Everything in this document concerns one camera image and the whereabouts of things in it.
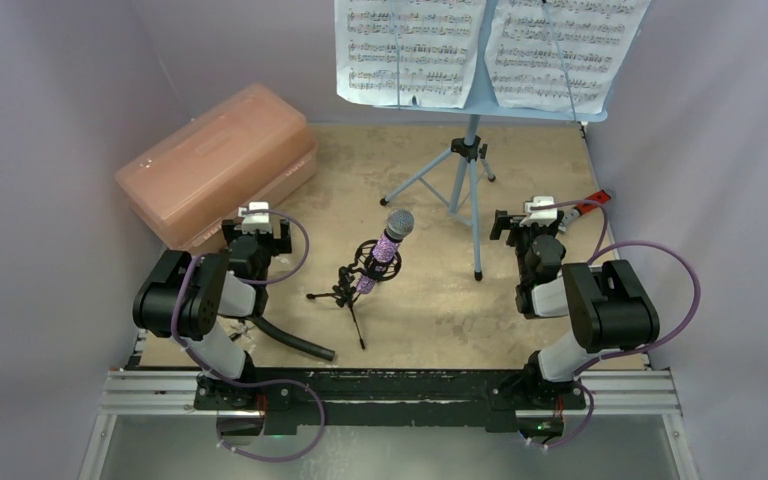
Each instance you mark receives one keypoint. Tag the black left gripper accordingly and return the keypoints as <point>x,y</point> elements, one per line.
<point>277,245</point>

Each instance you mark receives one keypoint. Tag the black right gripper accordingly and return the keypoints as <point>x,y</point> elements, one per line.
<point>502,225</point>

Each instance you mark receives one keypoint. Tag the light blue music stand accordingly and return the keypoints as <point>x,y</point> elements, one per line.
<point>462,203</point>

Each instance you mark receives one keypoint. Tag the purple glitter microphone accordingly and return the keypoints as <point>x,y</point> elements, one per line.
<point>400,223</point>

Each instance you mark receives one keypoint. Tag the black microphone shock mount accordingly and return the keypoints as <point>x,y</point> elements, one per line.
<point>344,292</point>

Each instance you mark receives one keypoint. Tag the sheet music page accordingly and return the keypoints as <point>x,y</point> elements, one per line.
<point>406,54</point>
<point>560,56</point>

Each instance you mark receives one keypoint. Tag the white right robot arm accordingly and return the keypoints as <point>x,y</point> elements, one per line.
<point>607,306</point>

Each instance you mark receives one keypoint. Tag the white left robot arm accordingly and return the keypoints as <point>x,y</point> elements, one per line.
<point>184,294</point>

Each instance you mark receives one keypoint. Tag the black pliers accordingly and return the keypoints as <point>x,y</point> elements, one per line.
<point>241,331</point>

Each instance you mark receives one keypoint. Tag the black foam tube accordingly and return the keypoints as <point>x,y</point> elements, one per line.
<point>292,341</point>

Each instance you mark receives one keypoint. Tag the translucent pink storage box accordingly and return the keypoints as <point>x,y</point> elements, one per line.
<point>253,146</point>

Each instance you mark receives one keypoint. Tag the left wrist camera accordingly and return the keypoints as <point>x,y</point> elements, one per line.
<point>254,218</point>

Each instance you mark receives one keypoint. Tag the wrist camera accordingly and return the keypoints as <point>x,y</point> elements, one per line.
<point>254,218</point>
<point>539,210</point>

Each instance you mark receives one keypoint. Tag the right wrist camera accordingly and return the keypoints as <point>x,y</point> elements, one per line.
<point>539,210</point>

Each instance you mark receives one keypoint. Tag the red handled wrench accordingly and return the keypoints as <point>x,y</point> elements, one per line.
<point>589,204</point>

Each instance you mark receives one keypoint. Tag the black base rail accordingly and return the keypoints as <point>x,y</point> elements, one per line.
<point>497,400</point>

